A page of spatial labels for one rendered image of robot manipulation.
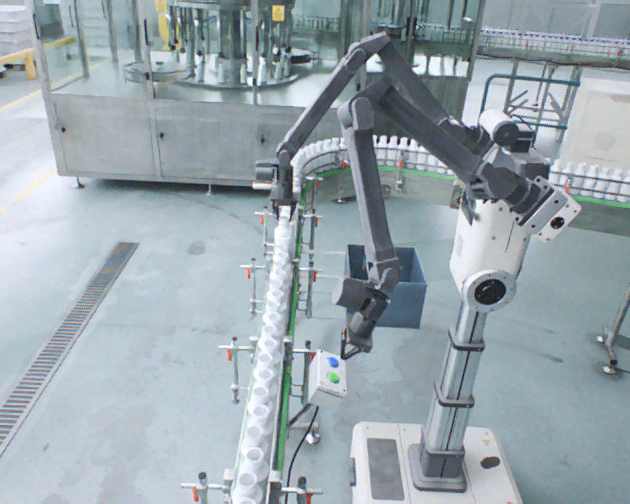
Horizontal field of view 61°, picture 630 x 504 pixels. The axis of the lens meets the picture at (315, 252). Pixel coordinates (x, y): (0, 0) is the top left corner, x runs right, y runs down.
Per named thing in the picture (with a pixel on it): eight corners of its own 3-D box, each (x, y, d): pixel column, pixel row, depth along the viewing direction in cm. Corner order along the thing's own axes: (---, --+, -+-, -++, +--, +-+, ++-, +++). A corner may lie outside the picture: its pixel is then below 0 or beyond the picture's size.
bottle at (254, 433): (268, 494, 118) (268, 442, 110) (241, 495, 118) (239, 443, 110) (267, 471, 123) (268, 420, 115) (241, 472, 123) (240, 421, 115)
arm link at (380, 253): (373, 95, 116) (356, 105, 127) (348, 98, 115) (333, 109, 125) (407, 285, 121) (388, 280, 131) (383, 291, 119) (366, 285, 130)
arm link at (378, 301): (394, 303, 122) (389, 289, 126) (367, 295, 120) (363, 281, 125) (380, 326, 125) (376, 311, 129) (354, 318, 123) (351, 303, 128)
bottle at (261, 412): (249, 450, 128) (248, 400, 120) (274, 452, 128) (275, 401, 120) (246, 471, 123) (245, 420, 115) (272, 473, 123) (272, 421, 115)
